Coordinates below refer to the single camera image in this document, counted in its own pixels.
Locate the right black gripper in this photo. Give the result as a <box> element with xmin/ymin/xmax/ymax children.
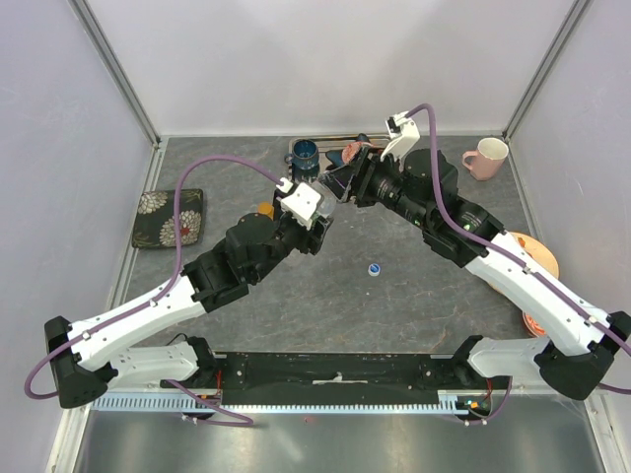
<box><xmin>318</xmin><ymin>143</ymin><xmax>433</xmax><ymax>231</ymax></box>

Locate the labelled water bottle blue cap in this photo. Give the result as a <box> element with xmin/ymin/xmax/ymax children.
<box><xmin>310</xmin><ymin>180</ymin><xmax>338</xmax><ymax>219</ymax></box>

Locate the white blue bottle cap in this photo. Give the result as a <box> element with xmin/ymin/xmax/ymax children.
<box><xmin>368</xmin><ymin>263</ymin><xmax>382</xmax><ymax>277</ymax></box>

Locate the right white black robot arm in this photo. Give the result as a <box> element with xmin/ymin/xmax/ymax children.
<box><xmin>318</xmin><ymin>148</ymin><xmax>630</xmax><ymax>400</ymax></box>

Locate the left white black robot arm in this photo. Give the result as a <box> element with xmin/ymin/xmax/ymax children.
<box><xmin>44</xmin><ymin>212</ymin><xmax>333</xmax><ymax>409</ymax></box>

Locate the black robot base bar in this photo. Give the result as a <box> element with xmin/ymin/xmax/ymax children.
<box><xmin>216</xmin><ymin>352</ymin><xmax>487</xmax><ymax>406</ymax></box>

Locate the orange juice bottle left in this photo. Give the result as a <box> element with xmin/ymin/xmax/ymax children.
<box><xmin>257</xmin><ymin>202</ymin><xmax>274</xmax><ymax>220</ymax></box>

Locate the blue star shaped dish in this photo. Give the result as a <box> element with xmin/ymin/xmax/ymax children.
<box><xmin>325</xmin><ymin>133</ymin><xmax>372</xmax><ymax>170</ymax></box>

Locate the red patterned small bowl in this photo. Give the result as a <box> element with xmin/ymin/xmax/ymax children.
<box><xmin>341</xmin><ymin>141</ymin><xmax>368</xmax><ymax>165</ymax></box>

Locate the silver metal tray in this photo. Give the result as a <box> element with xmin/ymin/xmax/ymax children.
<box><xmin>284</xmin><ymin>133</ymin><xmax>388</xmax><ymax>183</ymax></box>

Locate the dark blue ceramic mug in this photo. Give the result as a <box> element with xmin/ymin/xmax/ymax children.
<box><xmin>284</xmin><ymin>139</ymin><xmax>319</xmax><ymax>170</ymax></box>

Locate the black floral square plate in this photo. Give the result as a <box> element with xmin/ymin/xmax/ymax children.
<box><xmin>131</xmin><ymin>188</ymin><xmax>204</xmax><ymax>249</ymax></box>

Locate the pink ceramic mug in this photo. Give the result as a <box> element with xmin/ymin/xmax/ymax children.
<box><xmin>461</xmin><ymin>137</ymin><xmax>509</xmax><ymax>181</ymax></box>

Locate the beige bird painted plate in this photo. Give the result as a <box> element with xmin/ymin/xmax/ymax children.
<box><xmin>511</xmin><ymin>232</ymin><xmax>560</xmax><ymax>278</ymax></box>

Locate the red floral small bowl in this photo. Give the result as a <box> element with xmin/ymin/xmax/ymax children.
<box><xmin>523</xmin><ymin>312</ymin><xmax>546</xmax><ymax>337</ymax></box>

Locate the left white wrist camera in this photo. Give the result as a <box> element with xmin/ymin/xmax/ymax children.
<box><xmin>276</xmin><ymin>177</ymin><xmax>323</xmax><ymax>230</ymax></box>

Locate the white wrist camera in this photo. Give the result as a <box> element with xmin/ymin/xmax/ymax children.
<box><xmin>276</xmin><ymin>177</ymin><xmax>323</xmax><ymax>230</ymax></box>
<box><xmin>380</xmin><ymin>111</ymin><xmax>420</xmax><ymax>162</ymax></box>

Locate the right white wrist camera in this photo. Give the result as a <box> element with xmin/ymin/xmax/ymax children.
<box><xmin>380</xmin><ymin>111</ymin><xmax>420</xmax><ymax>162</ymax></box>

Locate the white slotted cable duct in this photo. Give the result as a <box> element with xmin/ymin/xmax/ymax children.
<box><xmin>92</xmin><ymin>392</ymin><xmax>468</xmax><ymax>415</ymax></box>

